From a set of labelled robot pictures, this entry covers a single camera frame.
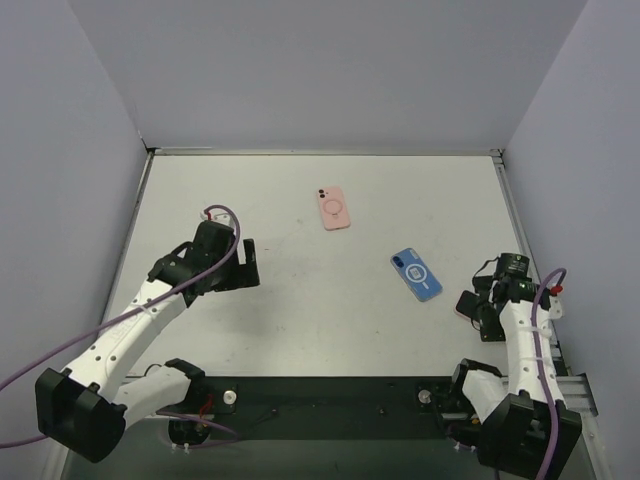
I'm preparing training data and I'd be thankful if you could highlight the aluminium frame rail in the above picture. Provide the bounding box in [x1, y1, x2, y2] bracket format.
[548, 374, 598, 418]

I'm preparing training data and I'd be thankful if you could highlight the pink phone case on table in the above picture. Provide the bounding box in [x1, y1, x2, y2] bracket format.
[316, 186, 351, 231]

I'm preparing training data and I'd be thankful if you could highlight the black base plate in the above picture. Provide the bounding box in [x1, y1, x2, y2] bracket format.
[167, 375, 494, 449]

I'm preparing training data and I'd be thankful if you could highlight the pink phone case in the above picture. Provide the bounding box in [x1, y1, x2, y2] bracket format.
[316, 186, 351, 231]
[454, 290, 479, 321]

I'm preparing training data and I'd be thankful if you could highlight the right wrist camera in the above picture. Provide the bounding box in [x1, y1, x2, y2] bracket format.
[548, 285, 564, 320]

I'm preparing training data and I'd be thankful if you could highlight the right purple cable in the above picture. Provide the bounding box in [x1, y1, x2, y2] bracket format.
[530, 268, 569, 480]

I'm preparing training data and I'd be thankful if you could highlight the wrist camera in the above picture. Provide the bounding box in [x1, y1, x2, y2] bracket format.
[548, 285, 564, 320]
[200, 210, 235, 228]

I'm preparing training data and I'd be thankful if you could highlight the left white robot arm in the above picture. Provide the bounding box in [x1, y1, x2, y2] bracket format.
[35, 212, 259, 463]

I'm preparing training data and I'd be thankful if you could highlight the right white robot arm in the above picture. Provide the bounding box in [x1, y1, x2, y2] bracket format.
[448, 253, 582, 479]

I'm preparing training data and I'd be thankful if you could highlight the blue phone case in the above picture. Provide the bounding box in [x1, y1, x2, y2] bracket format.
[390, 248, 443, 302]

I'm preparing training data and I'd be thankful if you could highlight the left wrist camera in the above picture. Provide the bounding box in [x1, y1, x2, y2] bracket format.
[200, 210, 235, 228]

